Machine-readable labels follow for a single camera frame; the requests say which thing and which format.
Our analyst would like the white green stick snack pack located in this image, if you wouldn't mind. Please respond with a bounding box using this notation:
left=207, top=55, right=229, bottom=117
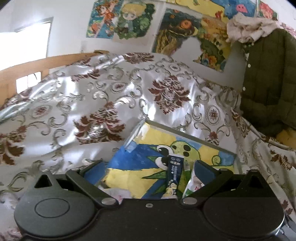
left=182, top=164, right=204, bottom=198

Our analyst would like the dark blue milk carton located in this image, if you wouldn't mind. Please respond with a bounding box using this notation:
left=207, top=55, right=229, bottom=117
left=162, top=155, right=184, bottom=199

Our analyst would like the frog painting paper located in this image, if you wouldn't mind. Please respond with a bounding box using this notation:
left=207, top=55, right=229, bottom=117
left=96, top=122, right=236, bottom=200

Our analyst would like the grey tray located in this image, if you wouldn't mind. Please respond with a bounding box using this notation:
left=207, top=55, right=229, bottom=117
left=124, top=120, right=236, bottom=171

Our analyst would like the floral patterned bedspread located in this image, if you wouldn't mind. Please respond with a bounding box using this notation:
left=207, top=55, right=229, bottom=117
left=1, top=53, right=295, bottom=240

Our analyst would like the olive puffer jacket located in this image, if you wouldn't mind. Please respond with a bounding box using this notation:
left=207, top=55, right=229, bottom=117
left=240, top=29, right=295, bottom=137

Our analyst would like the window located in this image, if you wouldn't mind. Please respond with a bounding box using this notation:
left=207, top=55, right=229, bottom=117
left=0, top=17, right=54, bottom=70

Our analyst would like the anime girl poster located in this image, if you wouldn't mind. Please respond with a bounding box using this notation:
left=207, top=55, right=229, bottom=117
left=86, top=0, right=123, bottom=39

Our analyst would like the crumpled beige cloth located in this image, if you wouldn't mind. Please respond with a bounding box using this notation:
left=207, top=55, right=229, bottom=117
left=226, top=13, right=280, bottom=44

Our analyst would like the dark swirl painting poster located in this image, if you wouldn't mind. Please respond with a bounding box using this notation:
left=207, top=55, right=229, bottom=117
left=152, top=8, right=231, bottom=72

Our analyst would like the blond boy poster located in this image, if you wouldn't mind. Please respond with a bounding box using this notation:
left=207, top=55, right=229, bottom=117
left=112, top=1, right=156, bottom=46

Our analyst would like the upper colourful poster row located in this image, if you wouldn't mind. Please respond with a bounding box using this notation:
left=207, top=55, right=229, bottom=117
left=167, top=0, right=278, bottom=21

